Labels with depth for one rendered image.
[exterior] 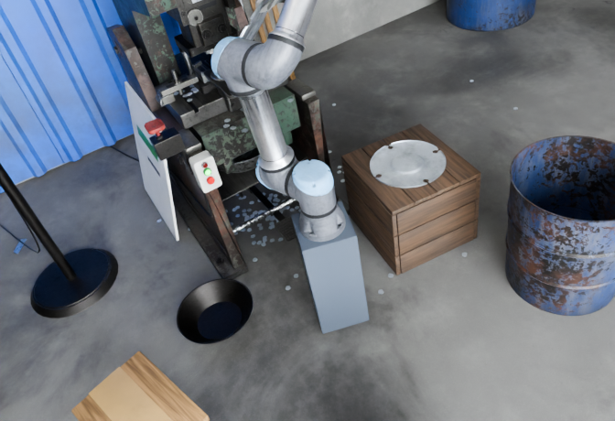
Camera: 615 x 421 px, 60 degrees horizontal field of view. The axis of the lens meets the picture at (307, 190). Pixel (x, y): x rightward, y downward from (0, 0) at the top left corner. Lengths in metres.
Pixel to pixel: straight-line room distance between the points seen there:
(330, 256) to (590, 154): 0.97
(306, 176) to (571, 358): 1.05
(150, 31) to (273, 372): 1.34
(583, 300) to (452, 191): 0.56
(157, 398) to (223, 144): 0.90
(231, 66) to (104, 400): 1.00
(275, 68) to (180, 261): 1.31
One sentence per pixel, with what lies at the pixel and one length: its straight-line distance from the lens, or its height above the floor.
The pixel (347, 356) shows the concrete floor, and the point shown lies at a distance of 1.96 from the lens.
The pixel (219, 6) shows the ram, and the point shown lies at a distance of 1.98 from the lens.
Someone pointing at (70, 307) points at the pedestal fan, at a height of 0.03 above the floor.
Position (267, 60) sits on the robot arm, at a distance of 1.34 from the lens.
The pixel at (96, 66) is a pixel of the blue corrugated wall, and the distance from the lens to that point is 3.21.
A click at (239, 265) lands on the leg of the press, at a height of 0.03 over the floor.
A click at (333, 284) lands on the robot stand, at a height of 0.26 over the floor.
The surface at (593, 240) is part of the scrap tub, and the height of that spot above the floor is 0.40.
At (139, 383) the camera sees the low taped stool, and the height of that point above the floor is 0.33.
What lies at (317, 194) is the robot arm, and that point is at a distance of 1.57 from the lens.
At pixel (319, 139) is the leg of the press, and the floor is 0.44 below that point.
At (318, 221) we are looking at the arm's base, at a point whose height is 0.53.
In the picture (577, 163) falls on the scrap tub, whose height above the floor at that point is 0.37.
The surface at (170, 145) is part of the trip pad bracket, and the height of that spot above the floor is 0.68.
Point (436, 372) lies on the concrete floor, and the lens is 1.91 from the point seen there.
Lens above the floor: 1.65
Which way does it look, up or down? 40 degrees down
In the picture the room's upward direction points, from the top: 12 degrees counter-clockwise
